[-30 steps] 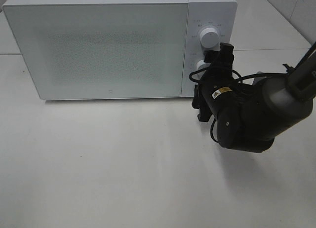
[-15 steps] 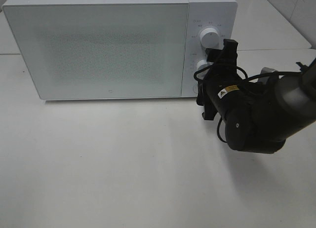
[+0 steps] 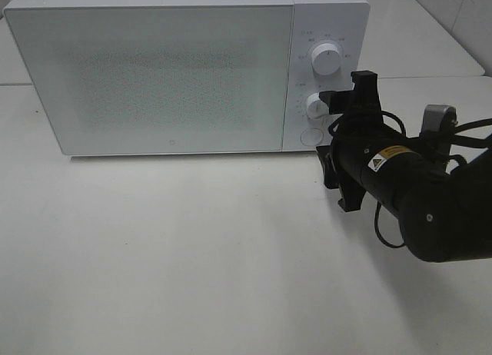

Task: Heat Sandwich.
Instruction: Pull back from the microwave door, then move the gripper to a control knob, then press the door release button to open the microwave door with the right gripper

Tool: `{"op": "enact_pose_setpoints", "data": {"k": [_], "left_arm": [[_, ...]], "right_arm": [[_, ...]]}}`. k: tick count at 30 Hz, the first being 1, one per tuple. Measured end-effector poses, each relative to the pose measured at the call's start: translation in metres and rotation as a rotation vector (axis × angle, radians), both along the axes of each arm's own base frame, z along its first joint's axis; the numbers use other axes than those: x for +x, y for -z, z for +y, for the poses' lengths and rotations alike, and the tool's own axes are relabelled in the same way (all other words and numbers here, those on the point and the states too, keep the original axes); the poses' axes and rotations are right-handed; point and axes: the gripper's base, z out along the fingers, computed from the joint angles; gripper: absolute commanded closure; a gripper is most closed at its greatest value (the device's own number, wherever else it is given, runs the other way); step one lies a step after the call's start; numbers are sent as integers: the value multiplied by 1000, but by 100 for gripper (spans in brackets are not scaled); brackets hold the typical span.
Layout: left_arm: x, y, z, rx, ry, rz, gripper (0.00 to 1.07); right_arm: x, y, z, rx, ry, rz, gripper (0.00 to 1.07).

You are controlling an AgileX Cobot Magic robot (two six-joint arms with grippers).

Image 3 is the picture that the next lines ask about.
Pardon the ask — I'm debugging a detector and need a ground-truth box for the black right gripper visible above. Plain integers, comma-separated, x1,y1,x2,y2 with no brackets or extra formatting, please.
316,71,384,212

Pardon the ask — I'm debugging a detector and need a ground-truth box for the white microwave knob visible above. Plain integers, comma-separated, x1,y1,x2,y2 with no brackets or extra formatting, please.
311,41,341,76
305,93,329,120

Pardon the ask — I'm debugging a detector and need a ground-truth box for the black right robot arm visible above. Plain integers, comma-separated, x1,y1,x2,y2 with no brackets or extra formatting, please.
316,71,491,262

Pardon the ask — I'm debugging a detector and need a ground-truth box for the round white door button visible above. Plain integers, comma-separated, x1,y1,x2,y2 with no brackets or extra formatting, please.
300,128,324,147

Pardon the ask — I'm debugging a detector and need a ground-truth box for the white microwave oven body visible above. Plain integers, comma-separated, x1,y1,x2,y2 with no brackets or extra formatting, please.
3,0,371,155

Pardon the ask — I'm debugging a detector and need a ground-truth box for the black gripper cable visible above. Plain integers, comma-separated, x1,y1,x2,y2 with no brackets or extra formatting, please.
326,111,492,249

